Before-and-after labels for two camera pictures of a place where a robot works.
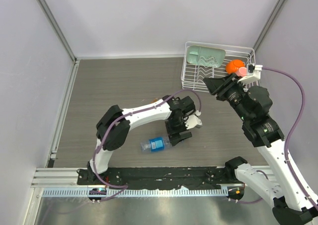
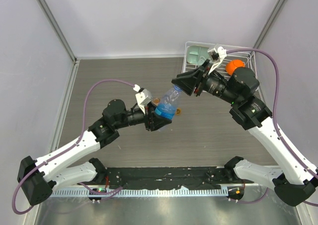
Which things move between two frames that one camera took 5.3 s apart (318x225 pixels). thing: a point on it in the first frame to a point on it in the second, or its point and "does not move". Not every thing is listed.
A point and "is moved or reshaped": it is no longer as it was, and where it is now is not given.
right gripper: [224, 84] to [187, 80]
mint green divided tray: [205, 55] does not move
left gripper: [174, 136] to [151, 122]
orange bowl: [233, 65] does not move
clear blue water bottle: [155, 144] is moved or reshaped
